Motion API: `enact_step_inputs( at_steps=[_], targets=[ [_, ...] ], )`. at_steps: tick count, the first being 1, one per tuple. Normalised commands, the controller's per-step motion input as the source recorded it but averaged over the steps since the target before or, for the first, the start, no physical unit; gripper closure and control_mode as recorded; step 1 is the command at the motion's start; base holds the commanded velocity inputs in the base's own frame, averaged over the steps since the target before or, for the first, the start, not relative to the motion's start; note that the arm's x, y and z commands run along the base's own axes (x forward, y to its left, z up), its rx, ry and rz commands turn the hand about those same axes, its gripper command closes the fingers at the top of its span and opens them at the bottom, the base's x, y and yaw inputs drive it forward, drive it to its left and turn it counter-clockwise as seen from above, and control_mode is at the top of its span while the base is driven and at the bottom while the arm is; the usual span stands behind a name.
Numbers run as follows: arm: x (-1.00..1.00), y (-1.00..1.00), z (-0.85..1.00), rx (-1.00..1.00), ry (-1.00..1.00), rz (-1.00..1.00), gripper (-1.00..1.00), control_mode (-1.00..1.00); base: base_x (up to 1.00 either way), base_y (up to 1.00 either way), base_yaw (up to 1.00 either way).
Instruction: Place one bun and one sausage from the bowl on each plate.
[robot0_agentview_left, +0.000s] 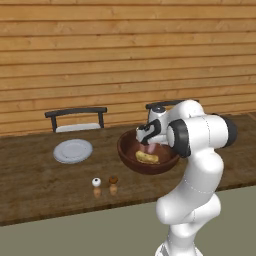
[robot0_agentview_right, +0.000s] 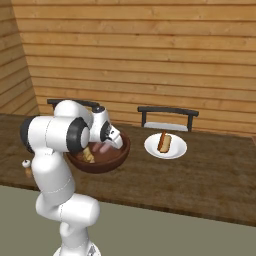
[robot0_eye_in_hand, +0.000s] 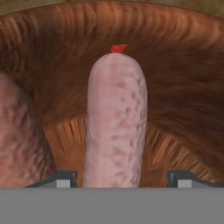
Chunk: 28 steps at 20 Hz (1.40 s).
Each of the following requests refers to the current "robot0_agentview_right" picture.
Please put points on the brown sausage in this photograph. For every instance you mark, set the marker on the brown sausage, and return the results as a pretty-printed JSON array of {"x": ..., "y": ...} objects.
[{"x": 162, "y": 137}]

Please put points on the small white and brown shaker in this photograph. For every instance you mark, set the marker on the small white and brown shaker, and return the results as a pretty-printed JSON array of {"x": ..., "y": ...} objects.
[{"x": 26, "y": 165}]

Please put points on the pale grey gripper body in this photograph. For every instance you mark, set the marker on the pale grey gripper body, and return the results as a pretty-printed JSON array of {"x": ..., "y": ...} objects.
[{"x": 116, "y": 137}]

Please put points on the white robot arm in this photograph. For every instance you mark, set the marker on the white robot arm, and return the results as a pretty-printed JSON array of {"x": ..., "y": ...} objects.
[{"x": 53, "y": 173}]

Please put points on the pink sausage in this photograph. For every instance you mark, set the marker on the pink sausage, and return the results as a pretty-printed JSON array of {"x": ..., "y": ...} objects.
[{"x": 101, "y": 147}]

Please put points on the brown wooden bowl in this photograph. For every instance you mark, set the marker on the brown wooden bowl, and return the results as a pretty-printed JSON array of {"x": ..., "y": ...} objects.
[{"x": 106, "y": 162}]

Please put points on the white plate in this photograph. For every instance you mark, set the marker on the white plate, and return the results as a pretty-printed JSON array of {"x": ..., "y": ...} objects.
[{"x": 176, "y": 146}]

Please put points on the tan bun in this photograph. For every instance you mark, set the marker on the tan bun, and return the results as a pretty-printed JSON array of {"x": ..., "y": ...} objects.
[
  {"x": 88, "y": 155},
  {"x": 166, "y": 144}
]

